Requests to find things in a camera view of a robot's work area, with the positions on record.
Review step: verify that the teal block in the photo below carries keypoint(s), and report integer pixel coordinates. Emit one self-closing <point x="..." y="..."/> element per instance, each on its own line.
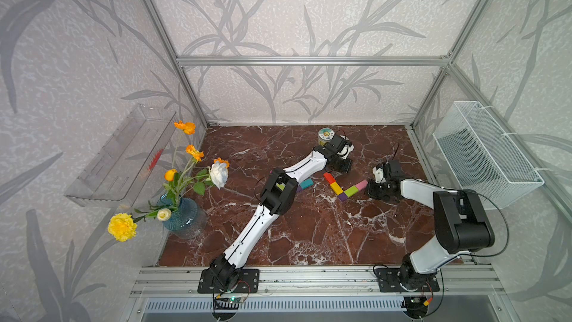
<point x="306" y="183"/>

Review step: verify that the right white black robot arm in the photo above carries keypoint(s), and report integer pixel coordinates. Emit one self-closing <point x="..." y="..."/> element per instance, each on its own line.
<point x="461" y="226"/>

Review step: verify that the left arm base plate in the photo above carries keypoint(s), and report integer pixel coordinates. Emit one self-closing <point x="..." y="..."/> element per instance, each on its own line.
<point x="240" y="281"/>

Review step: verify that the right circuit board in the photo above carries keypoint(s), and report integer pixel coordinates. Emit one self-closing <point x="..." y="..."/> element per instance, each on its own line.
<point x="416" y="303"/>

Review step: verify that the white wire basket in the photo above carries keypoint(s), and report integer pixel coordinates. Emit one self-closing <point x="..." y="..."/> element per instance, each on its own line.
<point x="483" y="156"/>

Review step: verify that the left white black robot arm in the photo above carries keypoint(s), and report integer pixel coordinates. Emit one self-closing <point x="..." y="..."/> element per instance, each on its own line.
<point x="276" y="199"/>

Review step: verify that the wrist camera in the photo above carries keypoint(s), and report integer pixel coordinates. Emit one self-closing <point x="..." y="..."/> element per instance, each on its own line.
<point x="388" y="171"/>
<point x="340" y="146"/>

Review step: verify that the circuit board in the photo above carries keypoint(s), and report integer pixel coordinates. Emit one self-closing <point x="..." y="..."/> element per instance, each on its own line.
<point x="416" y="303"/>
<point x="233" y="302"/>

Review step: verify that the yellow block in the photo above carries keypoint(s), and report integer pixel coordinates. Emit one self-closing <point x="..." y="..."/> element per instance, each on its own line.
<point x="336" y="188"/>

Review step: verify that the flower bouquet in glass vase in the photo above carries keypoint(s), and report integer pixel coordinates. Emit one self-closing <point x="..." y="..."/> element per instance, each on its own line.
<point x="178" y="214"/>

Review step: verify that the clear plastic wall shelf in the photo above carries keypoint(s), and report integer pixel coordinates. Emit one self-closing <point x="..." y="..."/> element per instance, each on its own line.
<point x="115" y="177"/>

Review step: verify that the left circuit board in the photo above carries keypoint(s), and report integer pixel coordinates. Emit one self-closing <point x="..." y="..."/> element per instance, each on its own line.
<point x="233" y="302"/>

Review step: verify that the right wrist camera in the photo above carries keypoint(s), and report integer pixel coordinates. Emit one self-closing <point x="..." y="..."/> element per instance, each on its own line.
<point x="388" y="171"/>

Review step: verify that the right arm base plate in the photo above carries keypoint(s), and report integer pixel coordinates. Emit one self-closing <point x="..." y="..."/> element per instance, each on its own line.
<point x="391" y="280"/>

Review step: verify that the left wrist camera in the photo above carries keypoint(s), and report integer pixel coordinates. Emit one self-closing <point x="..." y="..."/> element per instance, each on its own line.
<point x="340" y="146"/>

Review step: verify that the yellow green labelled tin can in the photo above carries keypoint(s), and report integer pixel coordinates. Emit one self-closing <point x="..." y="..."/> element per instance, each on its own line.
<point x="325" y="135"/>

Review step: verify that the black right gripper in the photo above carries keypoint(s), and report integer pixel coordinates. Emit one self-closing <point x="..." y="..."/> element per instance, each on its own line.
<point x="370" y="188"/>

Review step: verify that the pink small block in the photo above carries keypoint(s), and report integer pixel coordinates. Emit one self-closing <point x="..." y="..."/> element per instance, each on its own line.
<point x="362" y="185"/>

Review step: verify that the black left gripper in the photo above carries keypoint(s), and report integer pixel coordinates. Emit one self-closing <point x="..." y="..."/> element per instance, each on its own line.
<point x="347" y="166"/>

